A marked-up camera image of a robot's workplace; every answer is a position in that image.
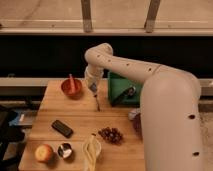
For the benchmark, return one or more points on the small metal cup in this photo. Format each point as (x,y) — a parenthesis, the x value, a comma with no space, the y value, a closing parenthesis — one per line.
(64,150)

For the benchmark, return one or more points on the blue sponge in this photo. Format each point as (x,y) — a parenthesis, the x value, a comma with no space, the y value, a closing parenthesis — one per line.
(93,88)

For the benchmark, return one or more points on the black chair at left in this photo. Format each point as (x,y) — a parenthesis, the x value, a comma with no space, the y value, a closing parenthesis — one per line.
(8,134)

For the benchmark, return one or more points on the red apple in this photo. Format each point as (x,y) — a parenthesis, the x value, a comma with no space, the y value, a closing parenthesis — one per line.
(44,153)

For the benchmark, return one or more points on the black scoop in bin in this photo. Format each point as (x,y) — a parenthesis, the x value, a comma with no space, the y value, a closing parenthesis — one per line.
(129,92)

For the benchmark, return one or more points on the orange carrot stick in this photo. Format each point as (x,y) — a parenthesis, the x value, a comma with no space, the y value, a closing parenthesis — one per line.
(72,84)

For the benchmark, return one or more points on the dark grape bunch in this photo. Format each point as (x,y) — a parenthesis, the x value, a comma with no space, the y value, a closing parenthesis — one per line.
(111,135)

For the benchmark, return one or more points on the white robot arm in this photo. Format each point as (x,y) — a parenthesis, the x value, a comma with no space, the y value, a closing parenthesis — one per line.
(169,108)

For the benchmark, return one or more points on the orange bowl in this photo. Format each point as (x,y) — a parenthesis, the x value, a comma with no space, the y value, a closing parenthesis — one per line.
(65,87)

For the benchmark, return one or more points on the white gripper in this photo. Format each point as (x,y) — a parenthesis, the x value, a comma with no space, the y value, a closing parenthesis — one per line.
(93,74)

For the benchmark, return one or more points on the green plastic bin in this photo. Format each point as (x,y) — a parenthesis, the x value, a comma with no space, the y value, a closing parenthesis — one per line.
(117,84)

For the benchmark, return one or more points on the yellow banana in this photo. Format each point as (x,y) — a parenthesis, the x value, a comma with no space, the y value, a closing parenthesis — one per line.
(91,150)

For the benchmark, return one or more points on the metal window rail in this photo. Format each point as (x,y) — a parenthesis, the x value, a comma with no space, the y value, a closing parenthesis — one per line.
(54,29)

